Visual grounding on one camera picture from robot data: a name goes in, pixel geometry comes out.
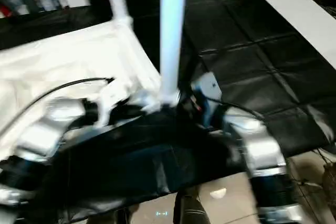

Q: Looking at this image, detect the robot leg dark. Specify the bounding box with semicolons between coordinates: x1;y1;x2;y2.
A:
172;186;208;224
86;205;132;224

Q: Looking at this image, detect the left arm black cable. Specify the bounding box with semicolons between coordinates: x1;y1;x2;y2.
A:
0;76;116;136

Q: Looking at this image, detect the right robot leg dark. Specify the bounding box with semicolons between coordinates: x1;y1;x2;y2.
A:
172;186;208;224

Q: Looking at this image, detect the black work mat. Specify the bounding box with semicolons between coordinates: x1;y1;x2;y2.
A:
0;0;336;222

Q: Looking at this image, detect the left robot leg dark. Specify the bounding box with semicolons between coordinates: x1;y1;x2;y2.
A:
86;205;132;224

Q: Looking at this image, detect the white plastic table top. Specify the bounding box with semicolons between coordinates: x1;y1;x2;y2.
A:
0;16;182;162

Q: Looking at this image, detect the dark round woven basket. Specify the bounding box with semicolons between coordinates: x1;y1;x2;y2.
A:
322;163;336;204

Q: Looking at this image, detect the white flat board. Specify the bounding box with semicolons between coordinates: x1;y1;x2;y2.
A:
248;0;336;70

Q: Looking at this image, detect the red box in cabinet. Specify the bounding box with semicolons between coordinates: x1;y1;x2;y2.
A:
0;3;12;18

